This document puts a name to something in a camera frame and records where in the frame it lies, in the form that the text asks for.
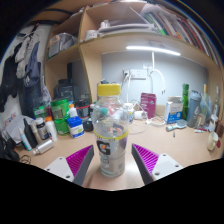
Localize magenta pouch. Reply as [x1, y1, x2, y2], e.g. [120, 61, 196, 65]
[140, 92, 157, 119]

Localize white hanging garment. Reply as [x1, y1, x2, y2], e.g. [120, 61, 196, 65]
[14, 33, 34, 79]

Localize white paper sheet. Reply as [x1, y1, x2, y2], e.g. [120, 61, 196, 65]
[5, 114, 34, 141]

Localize brown mug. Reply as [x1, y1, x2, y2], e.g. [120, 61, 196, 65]
[214, 118, 224, 138]

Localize small white pill bottle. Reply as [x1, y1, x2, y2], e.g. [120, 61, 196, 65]
[124, 102, 135, 124]

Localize black bag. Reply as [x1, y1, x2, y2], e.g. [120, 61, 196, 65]
[53, 79, 84, 103]

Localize grey shaker bottle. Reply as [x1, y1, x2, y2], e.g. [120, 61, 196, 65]
[186, 89, 203, 129]

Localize white wall power socket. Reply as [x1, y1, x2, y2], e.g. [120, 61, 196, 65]
[129, 68, 148, 80]

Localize blue and white box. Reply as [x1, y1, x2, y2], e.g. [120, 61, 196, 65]
[163, 96, 184, 125]

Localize tall green bottle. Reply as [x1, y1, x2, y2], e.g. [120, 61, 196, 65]
[181, 83, 190, 120]

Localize white and teal tube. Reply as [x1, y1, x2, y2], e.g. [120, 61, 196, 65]
[18, 126, 33, 152]

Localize white cable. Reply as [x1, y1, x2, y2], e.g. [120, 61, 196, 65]
[146, 51, 168, 96]

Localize black headphones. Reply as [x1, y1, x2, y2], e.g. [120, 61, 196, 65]
[0, 133, 21, 161]

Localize blue hanging garment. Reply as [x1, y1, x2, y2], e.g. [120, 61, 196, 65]
[23, 41, 44, 109]

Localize clear yellow-capped drink bottle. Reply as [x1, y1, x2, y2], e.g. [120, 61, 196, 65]
[90, 83, 130, 179]

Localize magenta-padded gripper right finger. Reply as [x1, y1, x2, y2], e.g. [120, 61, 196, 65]
[130, 143, 184, 185]

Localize white bottle with orange cap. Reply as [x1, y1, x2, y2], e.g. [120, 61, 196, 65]
[44, 115, 58, 142]
[68, 103, 78, 118]

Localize wooden shelf unit with books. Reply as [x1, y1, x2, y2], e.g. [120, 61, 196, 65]
[44, 0, 224, 101]

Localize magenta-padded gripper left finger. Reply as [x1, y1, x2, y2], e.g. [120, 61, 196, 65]
[44, 144, 95, 187]

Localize light blue hair brush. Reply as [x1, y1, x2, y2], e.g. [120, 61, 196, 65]
[165, 119, 188, 132]

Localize clear bottle with yellow top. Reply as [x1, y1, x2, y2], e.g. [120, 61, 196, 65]
[202, 83, 210, 118]

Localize black hanging garment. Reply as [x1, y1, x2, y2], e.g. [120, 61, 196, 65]
[0, 43, 23, 113]

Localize clear glass bottle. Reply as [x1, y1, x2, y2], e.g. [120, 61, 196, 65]
[213, 86, 221, 118]

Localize black tube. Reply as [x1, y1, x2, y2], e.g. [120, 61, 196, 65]
[23, 118, 38, 148]

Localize silver spray can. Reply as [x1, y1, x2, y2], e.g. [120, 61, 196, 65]
[32, 139, 54, 155]

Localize green plastic jar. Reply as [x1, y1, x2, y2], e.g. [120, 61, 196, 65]
[50, 98, 70, 121]
[54, 118, 71, 136]

